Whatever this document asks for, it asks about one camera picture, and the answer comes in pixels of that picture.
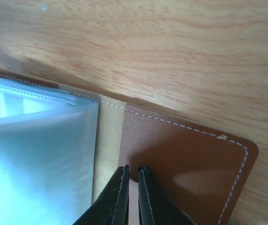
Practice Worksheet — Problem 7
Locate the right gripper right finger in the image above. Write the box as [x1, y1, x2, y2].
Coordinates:
[138, 166, 193, 225]

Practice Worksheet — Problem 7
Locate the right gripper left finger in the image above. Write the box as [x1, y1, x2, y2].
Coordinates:
[74, 165, 130, 225]

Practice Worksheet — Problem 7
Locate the brown leather card holder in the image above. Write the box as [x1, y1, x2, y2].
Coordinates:
[0, 69, 259, 225]

